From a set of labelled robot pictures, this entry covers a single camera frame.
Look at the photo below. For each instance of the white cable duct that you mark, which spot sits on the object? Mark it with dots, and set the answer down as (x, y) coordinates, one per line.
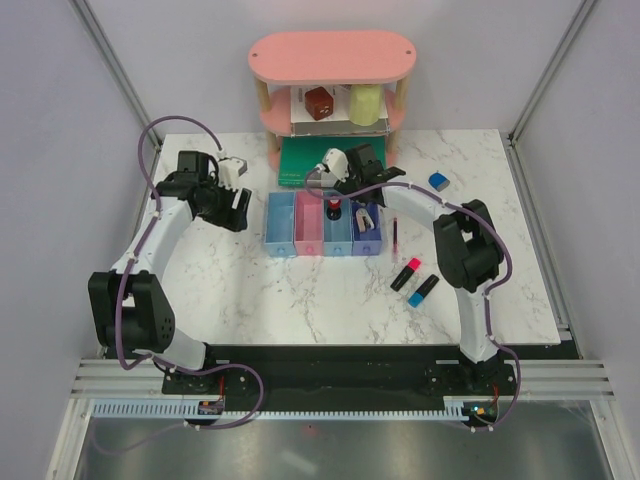
(194, 409)

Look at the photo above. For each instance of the pink three-tier shelf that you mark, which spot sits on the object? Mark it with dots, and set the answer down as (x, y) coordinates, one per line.
(282, 60)

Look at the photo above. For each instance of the pale yellow cup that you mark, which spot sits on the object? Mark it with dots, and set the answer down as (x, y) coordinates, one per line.
(365, 104)

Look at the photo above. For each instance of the blue grey eraser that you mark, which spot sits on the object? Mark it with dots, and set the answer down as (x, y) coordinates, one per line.
(438, 181)

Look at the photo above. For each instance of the small pink white stapler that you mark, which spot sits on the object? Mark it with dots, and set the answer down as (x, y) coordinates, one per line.
(364, 221)

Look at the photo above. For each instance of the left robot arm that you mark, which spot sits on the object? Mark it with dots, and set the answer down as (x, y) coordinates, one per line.
(132, 314)

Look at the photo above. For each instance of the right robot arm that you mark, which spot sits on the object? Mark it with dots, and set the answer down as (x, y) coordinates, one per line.
(468, 249)

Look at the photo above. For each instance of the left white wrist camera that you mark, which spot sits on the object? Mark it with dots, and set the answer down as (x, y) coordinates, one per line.
(230, 171)

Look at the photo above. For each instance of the green box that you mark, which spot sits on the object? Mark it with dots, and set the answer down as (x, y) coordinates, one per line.
(298, 155)

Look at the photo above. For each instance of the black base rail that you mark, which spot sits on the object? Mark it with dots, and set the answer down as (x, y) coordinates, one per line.
(362, 376)

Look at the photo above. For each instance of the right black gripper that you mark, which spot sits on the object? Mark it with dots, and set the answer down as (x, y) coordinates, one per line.
(346, 188)

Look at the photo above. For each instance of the blue black highlighter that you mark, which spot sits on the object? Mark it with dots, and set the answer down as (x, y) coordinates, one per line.
(423, 291)

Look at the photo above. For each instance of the pink black highlighter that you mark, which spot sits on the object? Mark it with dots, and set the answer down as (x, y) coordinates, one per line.
(405, 274)

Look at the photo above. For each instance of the four-compartment blue pink organizer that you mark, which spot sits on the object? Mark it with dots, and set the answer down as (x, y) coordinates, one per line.
(297, 225)

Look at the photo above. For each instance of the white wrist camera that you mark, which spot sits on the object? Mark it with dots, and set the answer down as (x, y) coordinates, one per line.
(230, 171)
(335, 162)

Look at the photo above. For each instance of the brown cube box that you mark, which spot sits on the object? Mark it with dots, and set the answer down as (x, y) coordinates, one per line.
(319, 103)

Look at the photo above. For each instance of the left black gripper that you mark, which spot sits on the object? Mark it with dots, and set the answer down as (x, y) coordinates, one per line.
(229, 218)

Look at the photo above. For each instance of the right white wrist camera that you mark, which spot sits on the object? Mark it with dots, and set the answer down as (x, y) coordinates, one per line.
(335, 162)

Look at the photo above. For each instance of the dark red pink pen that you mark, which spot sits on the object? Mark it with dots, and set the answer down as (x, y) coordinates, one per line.
(395, 240)

